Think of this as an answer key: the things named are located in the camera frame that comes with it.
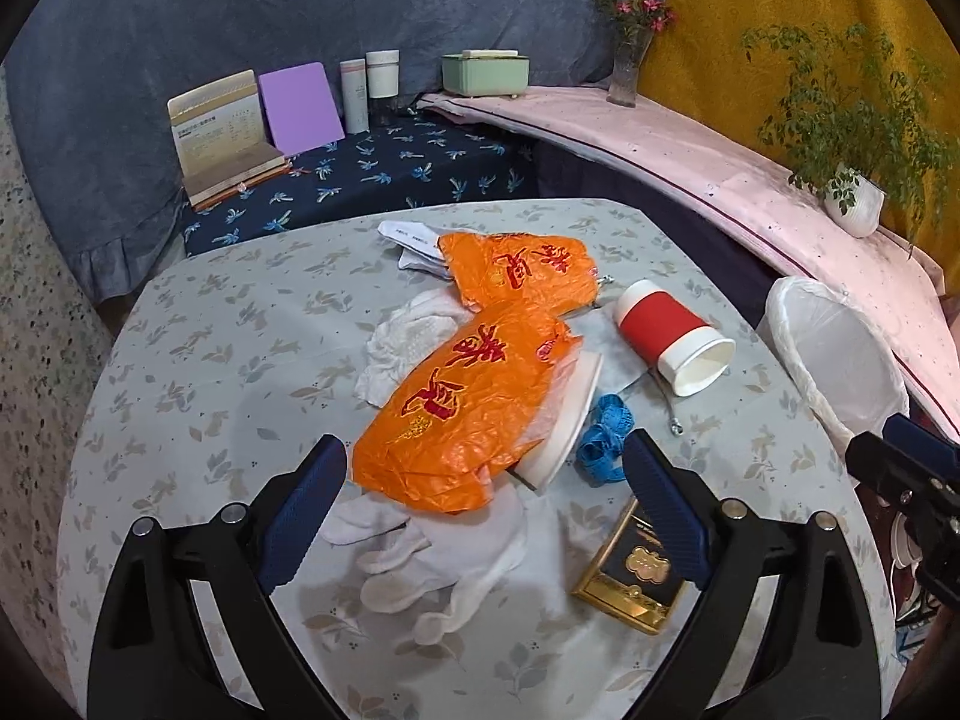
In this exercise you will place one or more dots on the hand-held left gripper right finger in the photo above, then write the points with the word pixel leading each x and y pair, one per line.
pixel 667 514

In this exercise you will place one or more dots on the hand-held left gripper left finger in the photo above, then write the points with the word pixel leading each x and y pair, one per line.
pixel 307 514

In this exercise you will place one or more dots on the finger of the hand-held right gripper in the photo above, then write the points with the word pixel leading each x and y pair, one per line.
pixel 926 439
pixel 889 469

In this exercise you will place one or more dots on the white cotton glove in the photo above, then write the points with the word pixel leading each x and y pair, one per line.
pixel 450 570
pixel 360 525

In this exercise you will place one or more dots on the gold and black box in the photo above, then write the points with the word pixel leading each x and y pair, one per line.
pixel 630 589

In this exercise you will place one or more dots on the bin with white liner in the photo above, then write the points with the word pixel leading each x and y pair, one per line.
pixel 832 360

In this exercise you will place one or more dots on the white round disc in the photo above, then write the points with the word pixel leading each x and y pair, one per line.
pixel 570 420

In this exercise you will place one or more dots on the clear plastic packet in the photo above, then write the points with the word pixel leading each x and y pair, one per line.
pixel 619 364

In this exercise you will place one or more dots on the orange plastic bag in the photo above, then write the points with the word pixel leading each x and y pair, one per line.
pixel 517 266
pixel 450 420

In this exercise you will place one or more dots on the red and white paper cup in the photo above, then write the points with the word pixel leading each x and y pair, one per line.
pixel 660 330

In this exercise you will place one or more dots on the white dotted knit glove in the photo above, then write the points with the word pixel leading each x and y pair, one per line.
pixel 405 337

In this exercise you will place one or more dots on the white paper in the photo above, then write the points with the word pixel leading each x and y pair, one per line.
pixel 409 240

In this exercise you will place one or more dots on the white plant pot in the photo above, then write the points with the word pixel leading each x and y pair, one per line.
pixel 859 206

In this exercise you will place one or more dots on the dark purple cloth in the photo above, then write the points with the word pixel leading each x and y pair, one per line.
pixel 637 180

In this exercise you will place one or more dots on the orange-edged book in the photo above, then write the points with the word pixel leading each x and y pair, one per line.
pixel 240 172

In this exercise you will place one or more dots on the green leafy plant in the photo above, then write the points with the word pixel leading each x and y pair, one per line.
pixel 847 90

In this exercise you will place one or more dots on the pink cloth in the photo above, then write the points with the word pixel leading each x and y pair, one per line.
pixel 675 150

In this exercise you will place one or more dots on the navy leaf-print cloth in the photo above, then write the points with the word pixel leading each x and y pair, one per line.
pixel 420 165

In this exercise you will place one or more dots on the cream printed box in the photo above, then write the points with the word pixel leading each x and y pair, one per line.
pixel 217 124

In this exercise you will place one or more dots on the purple notebook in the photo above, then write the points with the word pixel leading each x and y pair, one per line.
pixel 300 109

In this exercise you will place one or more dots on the white tube bottle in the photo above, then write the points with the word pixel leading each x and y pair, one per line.
pixel 354 97

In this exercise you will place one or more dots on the glass vase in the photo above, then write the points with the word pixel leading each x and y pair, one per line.
pixel 624 82

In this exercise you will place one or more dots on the white lidded jar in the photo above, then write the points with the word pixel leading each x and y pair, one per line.
pixel 382 75

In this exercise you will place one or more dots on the green tissue box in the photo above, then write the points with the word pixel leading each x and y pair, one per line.
pixel 484 75

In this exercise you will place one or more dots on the pink flowers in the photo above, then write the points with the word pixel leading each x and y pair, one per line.
pixel 637 11

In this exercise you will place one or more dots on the grey-blue cloth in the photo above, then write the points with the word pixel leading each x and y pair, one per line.
pixel 225 15

